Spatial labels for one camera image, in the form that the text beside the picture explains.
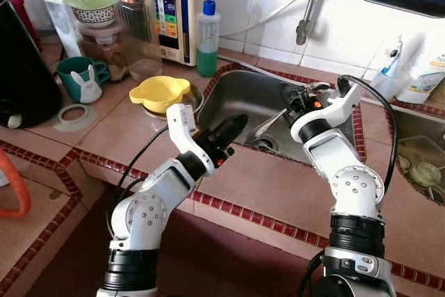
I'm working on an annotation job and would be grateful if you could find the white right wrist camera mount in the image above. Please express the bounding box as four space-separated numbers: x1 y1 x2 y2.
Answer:
306 81 362 127

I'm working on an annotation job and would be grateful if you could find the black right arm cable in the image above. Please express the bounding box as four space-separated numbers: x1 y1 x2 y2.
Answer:
339 74 398 193

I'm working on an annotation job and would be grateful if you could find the narrow stainless steel sink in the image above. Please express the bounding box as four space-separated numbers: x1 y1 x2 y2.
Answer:
387 108 445 207

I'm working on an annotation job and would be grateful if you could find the patterned ceramic bowl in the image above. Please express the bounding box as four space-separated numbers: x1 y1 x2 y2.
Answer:
72 6 117 26

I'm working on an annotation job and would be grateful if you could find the orange hose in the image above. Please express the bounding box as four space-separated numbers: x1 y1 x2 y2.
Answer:
0 150 32 218

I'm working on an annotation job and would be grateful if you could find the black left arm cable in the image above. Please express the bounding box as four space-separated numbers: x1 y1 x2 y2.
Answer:
106 127 170 236

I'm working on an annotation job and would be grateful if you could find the wide stainless steel sink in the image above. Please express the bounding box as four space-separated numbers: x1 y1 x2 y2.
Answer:
197 67 367 167

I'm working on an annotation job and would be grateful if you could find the stainless steel bowl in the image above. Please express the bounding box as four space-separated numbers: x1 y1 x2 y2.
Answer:
139 85 204 120

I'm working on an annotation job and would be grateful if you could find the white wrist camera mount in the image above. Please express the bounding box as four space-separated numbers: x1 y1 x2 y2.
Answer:
165 104 197 159
306 81 362 127

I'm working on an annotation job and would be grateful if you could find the metal faucet with beige head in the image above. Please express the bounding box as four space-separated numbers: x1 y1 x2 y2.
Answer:
296 0 355 46

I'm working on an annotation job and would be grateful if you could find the white water hose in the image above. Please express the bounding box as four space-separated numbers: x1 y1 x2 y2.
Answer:
220 0 317 38

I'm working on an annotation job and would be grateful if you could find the clear plastic cup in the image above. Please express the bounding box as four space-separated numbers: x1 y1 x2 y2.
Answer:
375 71 404 101

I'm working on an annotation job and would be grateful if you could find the white cleaner bottle yellow cap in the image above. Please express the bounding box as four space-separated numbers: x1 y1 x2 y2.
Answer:
396 47 445 105

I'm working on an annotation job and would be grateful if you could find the green soap bottle blue cap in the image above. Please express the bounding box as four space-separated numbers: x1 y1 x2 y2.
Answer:
196 0 221 79

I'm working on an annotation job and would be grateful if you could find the grey silicone ring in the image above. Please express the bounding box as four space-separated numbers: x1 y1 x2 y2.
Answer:
52 104 100 133

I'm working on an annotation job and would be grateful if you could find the dark red canister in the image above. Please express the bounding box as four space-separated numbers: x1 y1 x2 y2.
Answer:
7 0 41 51

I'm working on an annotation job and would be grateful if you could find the blue white toothpaste tube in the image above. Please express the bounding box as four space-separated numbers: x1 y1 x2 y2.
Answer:
385 35 404 79

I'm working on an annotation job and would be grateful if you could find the round sink drain strainer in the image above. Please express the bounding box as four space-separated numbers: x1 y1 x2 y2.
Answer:
250 134 275 152

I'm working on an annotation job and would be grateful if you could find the clear pitcher with orange lid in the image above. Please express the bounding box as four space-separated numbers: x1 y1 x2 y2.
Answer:
111 0 163 82

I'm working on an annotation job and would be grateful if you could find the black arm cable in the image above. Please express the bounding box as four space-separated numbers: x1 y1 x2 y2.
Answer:
339 74 398 193
106 127 170 236

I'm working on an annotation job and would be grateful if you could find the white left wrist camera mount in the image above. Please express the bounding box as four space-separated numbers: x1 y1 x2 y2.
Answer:
165 104 197 159

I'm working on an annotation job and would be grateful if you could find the clear plastic food container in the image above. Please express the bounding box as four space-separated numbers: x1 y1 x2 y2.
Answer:
400 135 445 170

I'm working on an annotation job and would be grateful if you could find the beige water ionizer appliance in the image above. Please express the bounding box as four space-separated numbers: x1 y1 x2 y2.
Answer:
141 0 213 67

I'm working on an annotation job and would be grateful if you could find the green glass cup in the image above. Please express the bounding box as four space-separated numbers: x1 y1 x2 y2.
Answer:
409 161 442 188

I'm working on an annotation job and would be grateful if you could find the green mug with white bunny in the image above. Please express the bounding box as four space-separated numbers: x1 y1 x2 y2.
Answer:
56 56 112 104

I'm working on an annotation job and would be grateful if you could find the black kettle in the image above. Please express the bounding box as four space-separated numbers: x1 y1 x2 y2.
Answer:
0 0 63 129

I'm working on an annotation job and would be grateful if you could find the metal spoon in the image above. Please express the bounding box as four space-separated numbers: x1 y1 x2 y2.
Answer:
250 107 293 142

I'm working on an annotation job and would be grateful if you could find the yellow plastic bowl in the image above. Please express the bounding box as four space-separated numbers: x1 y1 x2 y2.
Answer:
129 76 191 114

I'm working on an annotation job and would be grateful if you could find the glass jar with brown contents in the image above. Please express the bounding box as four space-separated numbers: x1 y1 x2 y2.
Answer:
75 22 129 81

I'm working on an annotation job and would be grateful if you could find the white translucent plastic container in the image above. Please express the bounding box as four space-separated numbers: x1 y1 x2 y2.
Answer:
40 0 88 58

